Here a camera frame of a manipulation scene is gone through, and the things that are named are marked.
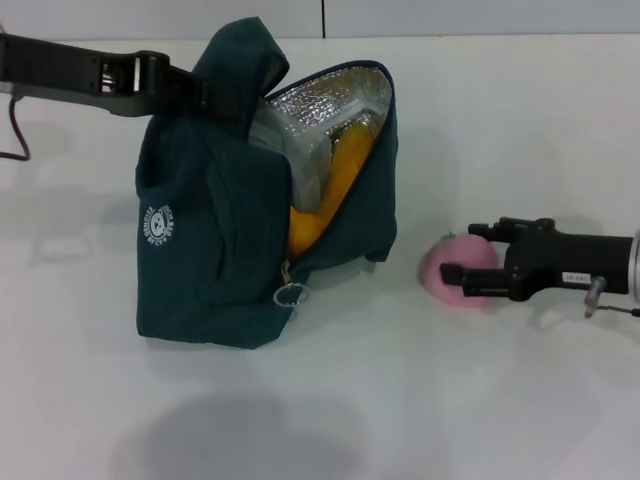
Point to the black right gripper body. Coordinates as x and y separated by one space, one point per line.
575 260

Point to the pink toy peach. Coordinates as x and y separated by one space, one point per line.
450 255

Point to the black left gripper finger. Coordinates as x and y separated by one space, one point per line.
215 100

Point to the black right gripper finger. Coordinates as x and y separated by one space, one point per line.
492 230
480 281

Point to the dark teal insulated lunch bag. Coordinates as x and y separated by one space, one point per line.
215 250

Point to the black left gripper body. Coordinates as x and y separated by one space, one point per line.
55 70

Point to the yellow toy banana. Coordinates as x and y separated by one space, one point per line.
345 170

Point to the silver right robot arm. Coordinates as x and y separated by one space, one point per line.
636 265

